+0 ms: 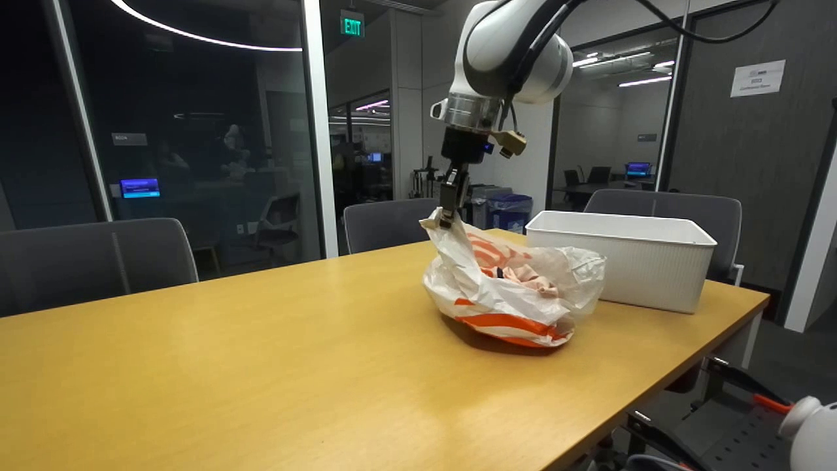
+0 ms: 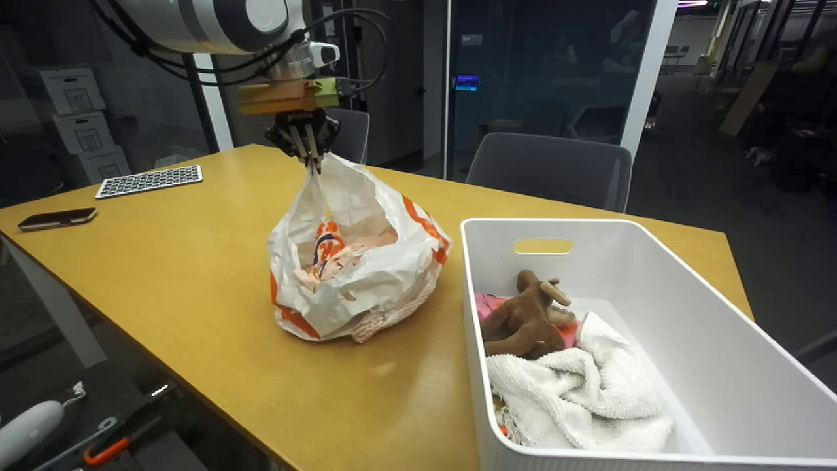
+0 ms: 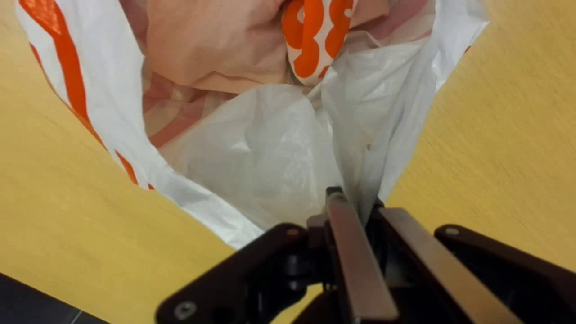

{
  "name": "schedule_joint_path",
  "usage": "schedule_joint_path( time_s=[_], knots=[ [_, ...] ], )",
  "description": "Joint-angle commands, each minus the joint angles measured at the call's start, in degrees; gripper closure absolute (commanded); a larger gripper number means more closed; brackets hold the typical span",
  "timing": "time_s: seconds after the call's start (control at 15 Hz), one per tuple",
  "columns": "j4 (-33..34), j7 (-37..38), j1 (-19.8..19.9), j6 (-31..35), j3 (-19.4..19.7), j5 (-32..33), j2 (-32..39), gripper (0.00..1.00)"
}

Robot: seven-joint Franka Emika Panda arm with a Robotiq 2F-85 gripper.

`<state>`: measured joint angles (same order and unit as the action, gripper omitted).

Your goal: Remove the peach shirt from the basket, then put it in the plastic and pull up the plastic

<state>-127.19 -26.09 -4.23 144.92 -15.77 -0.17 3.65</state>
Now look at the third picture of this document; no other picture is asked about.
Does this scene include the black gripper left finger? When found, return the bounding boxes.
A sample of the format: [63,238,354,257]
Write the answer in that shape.
[153,185,401,324]

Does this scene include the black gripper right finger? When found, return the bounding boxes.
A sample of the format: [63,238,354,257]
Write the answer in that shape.
[365,200,576,324]

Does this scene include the white orange plastic bag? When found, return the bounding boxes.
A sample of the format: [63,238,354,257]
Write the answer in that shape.
[14,0,491,250]

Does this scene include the peach shirt with orange print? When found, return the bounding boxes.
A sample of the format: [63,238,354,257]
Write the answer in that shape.
[119,0,437,151]

